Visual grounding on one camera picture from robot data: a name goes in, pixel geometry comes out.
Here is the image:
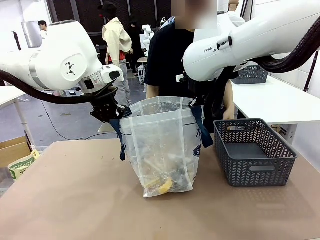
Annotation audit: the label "grey wall panel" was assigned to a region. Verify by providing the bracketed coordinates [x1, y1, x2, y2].
[21, 21, 44, 49]

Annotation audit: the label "translucent shopping bag navy handles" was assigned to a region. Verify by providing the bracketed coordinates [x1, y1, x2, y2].
[109, 96, 215, 199]

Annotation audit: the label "slanted black stand pole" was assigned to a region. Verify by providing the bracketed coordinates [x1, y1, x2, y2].
[303, 49, 320, 92]

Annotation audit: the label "background person white t-shirt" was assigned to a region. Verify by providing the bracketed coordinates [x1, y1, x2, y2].
[37, 20, 49, 41]

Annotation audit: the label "person's right forearm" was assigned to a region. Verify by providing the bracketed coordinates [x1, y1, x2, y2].
[145, 84, 161, 100]

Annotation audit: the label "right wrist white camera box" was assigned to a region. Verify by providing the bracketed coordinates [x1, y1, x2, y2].
[175, 72, 188, 84]

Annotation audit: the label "yellow item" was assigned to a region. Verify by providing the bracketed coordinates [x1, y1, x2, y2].
[146, 176, 174, 196]

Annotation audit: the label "grey woven plastic basket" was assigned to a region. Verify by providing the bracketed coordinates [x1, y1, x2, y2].
[213, 118, 299, 188]
[231, 64, 270, 85]

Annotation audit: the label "person in black t-shirt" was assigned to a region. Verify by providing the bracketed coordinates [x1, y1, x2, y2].
[144, 0, 235, 134]

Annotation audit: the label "person's left forearm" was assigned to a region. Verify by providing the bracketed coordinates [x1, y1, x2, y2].
[223, 81, 237, 112]

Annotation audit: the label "white side table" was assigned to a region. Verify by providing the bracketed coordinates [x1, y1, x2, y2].
[228, 74, 320, 145]

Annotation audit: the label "person's left hand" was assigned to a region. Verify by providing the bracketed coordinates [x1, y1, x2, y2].
[222, 109, 237, 122]

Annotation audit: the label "white computer case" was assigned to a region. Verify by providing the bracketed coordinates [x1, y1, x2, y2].
[137, 65, 147, 82]

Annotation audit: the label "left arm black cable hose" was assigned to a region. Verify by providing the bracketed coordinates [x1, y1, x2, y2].
[0, 69, 119, 105]

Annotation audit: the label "brown cardboard box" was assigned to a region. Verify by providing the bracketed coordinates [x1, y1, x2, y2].
[0, 136, 34, 169]

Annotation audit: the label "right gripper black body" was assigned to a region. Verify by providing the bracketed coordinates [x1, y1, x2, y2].
[187, 79, 210, 101]

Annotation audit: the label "metal mannequin floor plate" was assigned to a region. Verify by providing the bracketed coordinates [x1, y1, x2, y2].
[97, 123, 119, 133]

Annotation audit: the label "black floor cable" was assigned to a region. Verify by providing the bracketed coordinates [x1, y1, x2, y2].
[39, 99, 118, 141]

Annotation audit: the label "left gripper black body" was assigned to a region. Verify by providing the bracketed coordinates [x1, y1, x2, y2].
[89, 98, 124, 124]

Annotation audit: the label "mannequin with beige jacket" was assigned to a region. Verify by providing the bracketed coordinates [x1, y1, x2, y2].
[97, 1, 134, 106]

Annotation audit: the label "white height-adjustable table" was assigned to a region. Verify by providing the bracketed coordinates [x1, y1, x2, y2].
[0, 86, 31, 151]

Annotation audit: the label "background person black clothes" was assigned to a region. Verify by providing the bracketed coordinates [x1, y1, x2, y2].
[128, 14, 144, 74]

